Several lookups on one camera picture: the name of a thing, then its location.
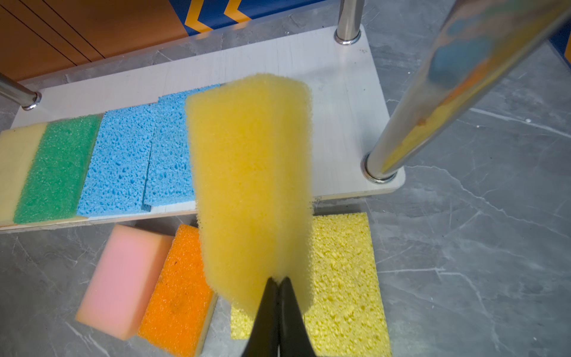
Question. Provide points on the orange sponge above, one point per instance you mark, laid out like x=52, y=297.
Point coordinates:
x=181, y=307

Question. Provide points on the pink sponge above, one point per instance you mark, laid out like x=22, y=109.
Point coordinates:
x=124, y=280

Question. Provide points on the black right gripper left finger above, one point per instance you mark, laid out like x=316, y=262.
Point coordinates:
x=264, y=338

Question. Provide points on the lime porous sponge right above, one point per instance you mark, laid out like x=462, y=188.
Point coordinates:
x=347, y=316

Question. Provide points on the pale yellow sponge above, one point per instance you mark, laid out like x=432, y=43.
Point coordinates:
x=18, y=149

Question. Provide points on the white two-tier shelf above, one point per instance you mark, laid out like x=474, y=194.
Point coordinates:
x=358, y=147

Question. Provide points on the blue sponge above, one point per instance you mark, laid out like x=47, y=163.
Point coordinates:
x=116, y=179
x=169, y=175

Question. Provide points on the green sponge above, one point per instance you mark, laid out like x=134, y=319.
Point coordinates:
x=55, y=181

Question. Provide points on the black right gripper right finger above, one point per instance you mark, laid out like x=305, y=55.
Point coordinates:
x=293, y=337

